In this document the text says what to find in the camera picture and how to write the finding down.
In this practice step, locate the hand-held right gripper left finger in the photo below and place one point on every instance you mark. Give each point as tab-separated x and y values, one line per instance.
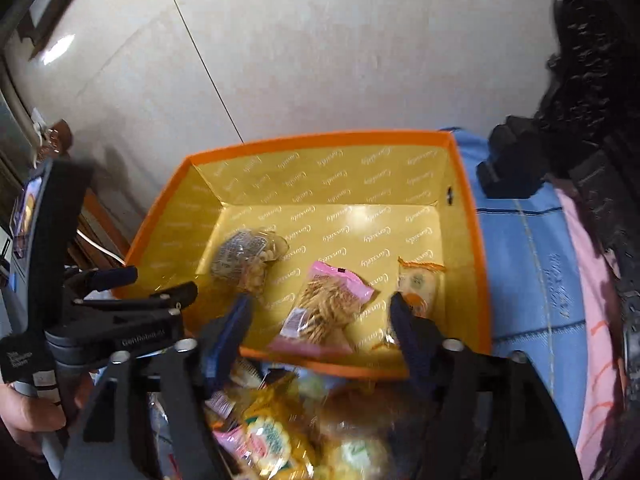
234	332

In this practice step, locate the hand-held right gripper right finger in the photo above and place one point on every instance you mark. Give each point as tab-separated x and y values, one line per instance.
406	332

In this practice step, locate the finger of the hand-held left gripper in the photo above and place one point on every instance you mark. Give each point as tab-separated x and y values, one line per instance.
165	297
117	276

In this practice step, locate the orange trimmed clear snack packet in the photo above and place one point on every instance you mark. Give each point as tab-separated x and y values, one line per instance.
419	285

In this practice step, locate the pink packet of stick snacks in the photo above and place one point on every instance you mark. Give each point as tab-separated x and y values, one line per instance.
320	305

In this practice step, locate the orange cardboard box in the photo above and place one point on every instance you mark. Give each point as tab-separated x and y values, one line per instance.
350	180

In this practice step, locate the clear packet of round snacks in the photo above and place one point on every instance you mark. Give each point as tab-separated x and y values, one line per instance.
255	265

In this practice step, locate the person's left hand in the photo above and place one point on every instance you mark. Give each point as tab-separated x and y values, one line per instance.
20	415

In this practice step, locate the brown wooden furniture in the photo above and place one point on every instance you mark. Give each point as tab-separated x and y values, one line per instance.
100	230

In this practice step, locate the brown bun packet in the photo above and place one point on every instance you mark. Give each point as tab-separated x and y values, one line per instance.
360	410

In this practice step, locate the yellow flower print snack packet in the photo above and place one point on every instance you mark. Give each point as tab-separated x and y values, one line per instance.
272	440

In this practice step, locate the blue checked blanket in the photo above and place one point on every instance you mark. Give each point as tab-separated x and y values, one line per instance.
520	280

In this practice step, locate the pink cloth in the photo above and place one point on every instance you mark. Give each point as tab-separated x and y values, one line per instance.
595	360

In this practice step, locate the black blocky object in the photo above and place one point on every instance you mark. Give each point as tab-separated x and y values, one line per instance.
510	160

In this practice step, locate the dark fuzzy cloth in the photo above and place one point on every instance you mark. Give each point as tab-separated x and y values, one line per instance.
590	85

